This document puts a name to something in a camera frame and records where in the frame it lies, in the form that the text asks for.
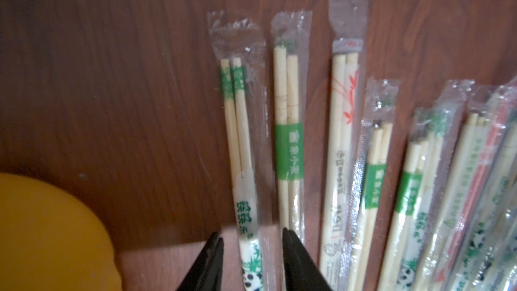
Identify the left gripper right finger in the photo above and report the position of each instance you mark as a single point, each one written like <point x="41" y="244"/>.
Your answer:
<point x="301" y="273"/>

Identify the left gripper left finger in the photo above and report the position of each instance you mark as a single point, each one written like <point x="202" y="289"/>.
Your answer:
<point x="206" y="272"/>

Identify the chopsticks pair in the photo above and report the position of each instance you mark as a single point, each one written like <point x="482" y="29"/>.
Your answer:
<point x="488" y="203"/>
<point x="485" y="159"/>
<point x="408" y="189"/>
<point x="348" y="19"/>
<point x="484" y="103"/>
<point x="443" y="125"/>
<point x="375" y="132"/>

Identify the yellow plastic storage box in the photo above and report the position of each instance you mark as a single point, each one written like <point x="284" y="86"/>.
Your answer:
<point x="50" y="240"/>

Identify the chopsticks pair twelfth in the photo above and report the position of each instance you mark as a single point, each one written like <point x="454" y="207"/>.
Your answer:
<point x="239" y="46"/>

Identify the chopsticks pair eleventh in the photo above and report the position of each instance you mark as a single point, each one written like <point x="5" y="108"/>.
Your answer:
<point x="291" y="40"/>

